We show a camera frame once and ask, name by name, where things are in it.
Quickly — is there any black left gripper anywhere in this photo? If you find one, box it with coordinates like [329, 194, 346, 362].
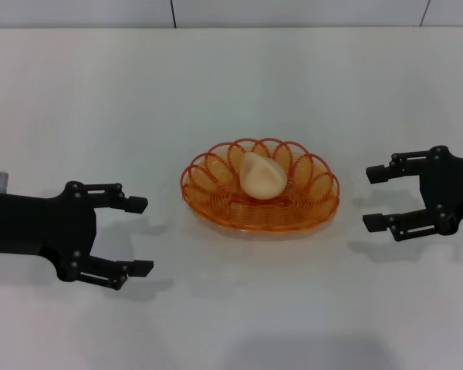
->
[0, 180, 155, 291]

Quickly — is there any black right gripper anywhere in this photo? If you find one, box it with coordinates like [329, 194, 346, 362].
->
[362, 145, 463, 243]

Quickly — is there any beige oval bread bun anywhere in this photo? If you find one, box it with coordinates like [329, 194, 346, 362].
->
[239, 152, 285, 200]

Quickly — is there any orange woven plastic basket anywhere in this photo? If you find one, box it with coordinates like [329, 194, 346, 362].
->
[180, 137, 340, 234]

